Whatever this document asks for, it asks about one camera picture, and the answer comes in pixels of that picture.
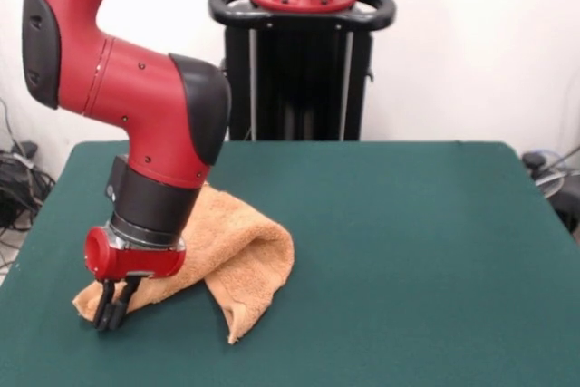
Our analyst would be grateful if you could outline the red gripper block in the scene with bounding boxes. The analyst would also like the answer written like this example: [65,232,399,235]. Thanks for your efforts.
[83,226,188,333]

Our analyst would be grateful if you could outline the orange terry towel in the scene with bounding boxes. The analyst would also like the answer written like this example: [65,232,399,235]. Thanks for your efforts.
[72,182,295,345]

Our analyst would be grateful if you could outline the black grey stand foot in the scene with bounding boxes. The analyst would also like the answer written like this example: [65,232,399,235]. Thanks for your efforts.
[9,140,41,160]
[520,150,580,235]

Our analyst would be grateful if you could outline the dark green table cloth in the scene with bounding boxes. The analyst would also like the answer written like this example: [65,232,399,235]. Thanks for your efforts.
[0,140,580,387]

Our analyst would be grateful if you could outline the black floor cable bundle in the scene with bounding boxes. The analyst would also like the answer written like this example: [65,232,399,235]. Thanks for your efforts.
[0,96,58,276]

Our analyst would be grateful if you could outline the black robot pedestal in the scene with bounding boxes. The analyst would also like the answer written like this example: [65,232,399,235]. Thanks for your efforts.
[208,0,398,142]

